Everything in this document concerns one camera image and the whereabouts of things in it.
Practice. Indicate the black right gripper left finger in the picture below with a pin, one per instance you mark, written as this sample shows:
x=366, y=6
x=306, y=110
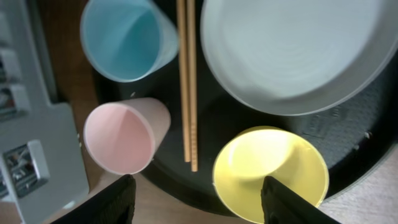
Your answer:
x=113, y=205

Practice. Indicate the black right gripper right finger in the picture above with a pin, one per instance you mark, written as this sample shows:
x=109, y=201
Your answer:
x=283, y=206

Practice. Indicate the yellow plastic bowl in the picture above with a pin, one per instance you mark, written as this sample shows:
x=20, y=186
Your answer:
x=243, y=163

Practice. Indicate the pink plastic cup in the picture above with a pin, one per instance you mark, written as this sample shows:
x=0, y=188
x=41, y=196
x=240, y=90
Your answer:
x=122, y=137

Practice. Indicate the light blue plastic cup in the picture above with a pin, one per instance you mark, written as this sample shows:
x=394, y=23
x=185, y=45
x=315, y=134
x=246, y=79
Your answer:
x=127, y=40

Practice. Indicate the grey plastic dishwasher rack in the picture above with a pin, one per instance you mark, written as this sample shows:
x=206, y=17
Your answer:
x=42, y=168

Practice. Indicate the round black tray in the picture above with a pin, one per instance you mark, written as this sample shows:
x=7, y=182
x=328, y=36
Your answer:
x=353, y=136

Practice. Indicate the grey round plate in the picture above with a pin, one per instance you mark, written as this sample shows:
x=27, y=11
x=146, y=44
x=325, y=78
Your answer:
x=297, y=57

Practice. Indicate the left wooden chopstick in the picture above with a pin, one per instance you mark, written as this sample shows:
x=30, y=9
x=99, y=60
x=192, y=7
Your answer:
x=183, y=69

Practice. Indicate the wooden chopstick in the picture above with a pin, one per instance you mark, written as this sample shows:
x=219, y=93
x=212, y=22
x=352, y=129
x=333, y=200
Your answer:
x=183, y=69
x=192, y=71

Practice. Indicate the right wooden chopstick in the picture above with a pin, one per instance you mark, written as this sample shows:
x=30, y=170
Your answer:
x=192, y=71

